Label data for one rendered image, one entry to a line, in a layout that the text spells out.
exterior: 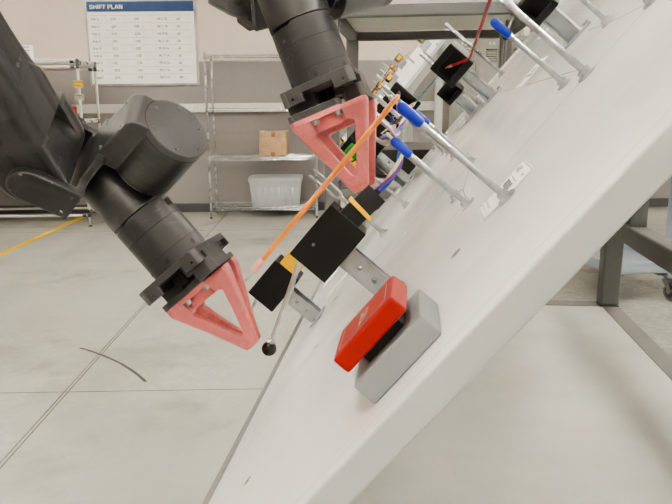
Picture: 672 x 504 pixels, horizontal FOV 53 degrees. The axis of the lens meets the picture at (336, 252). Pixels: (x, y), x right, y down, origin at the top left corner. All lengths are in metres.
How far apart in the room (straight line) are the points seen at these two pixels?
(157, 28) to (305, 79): 7.76
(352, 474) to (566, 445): 0.60
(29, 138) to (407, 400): 0.36
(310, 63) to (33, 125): 0.22
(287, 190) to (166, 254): 7.07
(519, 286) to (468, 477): 0.54
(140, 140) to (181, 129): 0.03
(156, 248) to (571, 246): 0.38
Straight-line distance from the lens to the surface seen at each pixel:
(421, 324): 0.37
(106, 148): 0.58
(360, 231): 0.58
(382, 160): 1.32
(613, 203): 0.33
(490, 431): 0.96
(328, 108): 0.57
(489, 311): 0.33
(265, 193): 7.68
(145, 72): 8.35
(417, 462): 0.87
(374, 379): 0.38
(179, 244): 0.60
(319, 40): 0.60
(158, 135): 0.56
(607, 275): 1.56
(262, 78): 8.15
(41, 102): 0.58
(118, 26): 8.46
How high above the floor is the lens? 1.22
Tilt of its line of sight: 12 degrees down
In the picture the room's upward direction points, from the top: 1 degrees counter-clockwise
